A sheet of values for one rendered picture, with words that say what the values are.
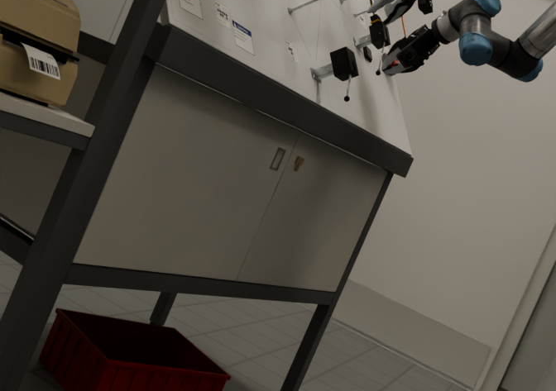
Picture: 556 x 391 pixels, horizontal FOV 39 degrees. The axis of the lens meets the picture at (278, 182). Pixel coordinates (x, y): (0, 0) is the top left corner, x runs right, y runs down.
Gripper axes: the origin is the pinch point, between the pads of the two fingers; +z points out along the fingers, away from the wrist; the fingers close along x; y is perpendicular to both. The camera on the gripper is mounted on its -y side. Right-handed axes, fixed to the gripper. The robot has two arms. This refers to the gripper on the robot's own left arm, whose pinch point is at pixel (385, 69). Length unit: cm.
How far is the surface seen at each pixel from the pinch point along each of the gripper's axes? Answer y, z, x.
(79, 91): -87, -1, 38
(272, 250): -49, 26, -17
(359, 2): 24.0, 9.1, 17.9
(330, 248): -24, 34, -31
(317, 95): -34.5, -3.4, 7.9
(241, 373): -34, 92, -54
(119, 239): -94, 10, 12
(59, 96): -101, -14, 38
